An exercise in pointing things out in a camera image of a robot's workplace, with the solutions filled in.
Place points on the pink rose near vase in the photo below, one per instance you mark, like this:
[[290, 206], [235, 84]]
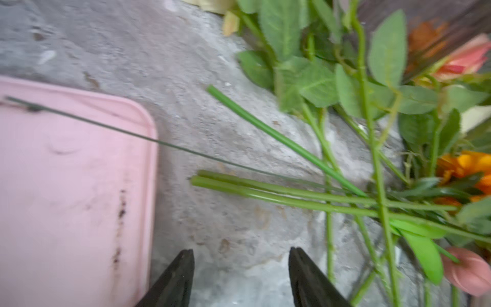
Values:
[[423, 42]]

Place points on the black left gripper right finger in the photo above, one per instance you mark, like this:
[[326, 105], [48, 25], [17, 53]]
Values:
[[310, 287]]

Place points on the pink pencil case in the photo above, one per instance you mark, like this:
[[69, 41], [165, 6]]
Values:
[[78, 175]]

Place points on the orange marigold flower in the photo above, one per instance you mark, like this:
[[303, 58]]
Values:
[[456, 202]]

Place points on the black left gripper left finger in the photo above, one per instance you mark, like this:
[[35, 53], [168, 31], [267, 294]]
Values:
[[173, 288]]

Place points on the pink tulip flower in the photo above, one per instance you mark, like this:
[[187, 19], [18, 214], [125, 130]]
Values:
[[464, 269]]

